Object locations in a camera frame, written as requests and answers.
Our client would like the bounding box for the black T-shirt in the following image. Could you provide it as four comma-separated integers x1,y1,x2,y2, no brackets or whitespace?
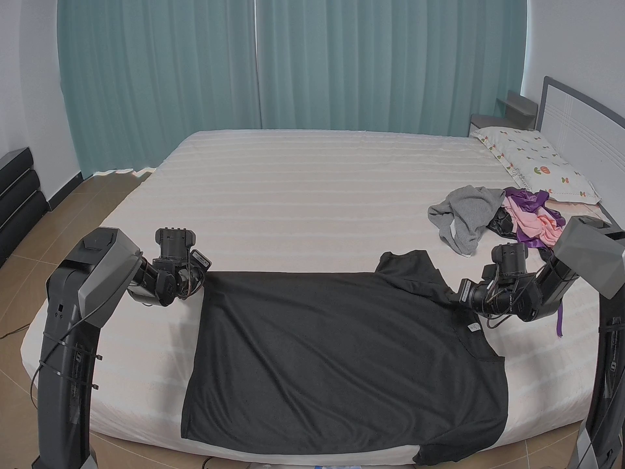
181,249,509,467

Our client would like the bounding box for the black glossy garment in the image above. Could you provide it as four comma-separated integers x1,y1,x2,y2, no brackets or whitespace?
487,208,518,240

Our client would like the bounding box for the grey bedside table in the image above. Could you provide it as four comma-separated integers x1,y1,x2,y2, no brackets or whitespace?
470,91,539,138

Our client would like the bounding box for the purple garment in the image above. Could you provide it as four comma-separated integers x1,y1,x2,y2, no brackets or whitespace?
503,187,567,338

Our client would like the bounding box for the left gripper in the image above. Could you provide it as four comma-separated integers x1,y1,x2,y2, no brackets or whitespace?
188,247,212,282

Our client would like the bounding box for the black chest of drawers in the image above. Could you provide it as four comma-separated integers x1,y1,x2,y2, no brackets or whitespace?
0,147,48,267

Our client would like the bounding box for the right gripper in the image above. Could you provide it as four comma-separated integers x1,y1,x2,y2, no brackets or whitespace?
456,277,484,309

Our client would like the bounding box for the pink garment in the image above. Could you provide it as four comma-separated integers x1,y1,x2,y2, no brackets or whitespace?
502,198,564,248

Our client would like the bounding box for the blue-green curtain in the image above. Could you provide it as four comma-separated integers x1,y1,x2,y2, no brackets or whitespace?
254,0,530,138
58,0,262,179

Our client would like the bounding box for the grey garment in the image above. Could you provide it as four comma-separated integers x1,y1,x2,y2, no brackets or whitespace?
428,185,506,258

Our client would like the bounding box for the bed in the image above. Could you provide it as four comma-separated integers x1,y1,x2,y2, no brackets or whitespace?
22,76,625,464

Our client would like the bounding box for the white printed pillow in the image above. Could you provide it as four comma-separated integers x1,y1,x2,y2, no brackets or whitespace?
470,126,601,204

